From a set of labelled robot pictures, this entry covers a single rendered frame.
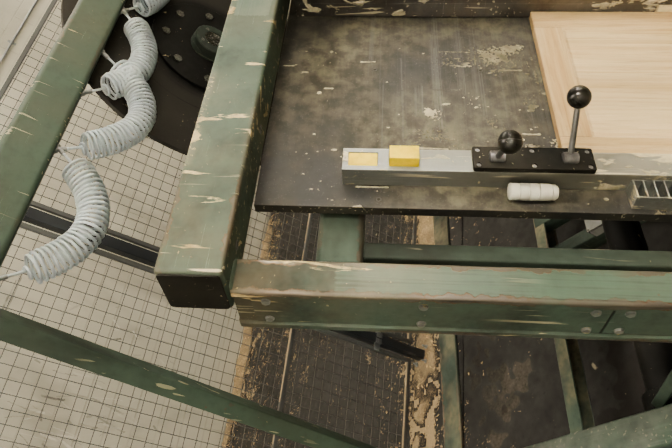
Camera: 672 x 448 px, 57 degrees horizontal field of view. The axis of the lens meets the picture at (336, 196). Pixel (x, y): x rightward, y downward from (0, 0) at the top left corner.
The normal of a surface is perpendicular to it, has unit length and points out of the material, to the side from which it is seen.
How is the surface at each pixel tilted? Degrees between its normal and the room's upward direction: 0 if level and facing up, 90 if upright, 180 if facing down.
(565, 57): 55
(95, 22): 90
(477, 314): 90
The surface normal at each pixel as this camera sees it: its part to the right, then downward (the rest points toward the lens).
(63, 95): 0.55, -0.50
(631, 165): -0.04, -0.63
